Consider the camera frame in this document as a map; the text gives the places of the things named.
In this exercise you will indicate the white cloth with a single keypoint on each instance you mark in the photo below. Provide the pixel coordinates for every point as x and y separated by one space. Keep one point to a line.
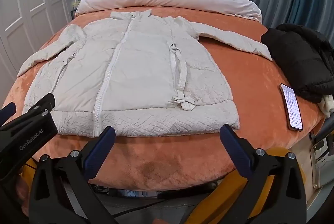
328 105

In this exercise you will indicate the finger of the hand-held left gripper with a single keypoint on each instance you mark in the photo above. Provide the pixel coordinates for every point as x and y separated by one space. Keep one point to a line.
44 104
7 112

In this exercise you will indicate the smartphone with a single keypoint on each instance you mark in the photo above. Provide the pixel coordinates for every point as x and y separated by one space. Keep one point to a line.
292 108

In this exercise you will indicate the white padded jacket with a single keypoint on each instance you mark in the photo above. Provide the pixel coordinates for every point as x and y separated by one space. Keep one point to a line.
146 70

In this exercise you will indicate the black padded jacket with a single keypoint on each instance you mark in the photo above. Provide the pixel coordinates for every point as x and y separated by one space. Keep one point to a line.
300 57

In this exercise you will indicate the white panelled wardrobe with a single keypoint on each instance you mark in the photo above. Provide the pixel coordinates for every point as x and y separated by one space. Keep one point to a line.
31 5

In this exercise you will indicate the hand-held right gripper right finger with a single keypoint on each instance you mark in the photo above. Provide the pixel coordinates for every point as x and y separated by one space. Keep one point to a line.
234 153

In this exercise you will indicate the clear plastic container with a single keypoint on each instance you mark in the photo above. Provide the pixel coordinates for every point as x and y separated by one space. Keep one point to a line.
319 161

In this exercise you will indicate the orange fleece blanket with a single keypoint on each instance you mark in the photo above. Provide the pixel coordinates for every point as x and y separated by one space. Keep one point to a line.
250 83

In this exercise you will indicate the person's yellow clothing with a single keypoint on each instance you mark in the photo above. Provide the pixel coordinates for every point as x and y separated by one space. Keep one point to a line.
216 200

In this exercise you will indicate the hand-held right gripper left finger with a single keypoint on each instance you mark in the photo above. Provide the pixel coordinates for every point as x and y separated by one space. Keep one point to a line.
100 153

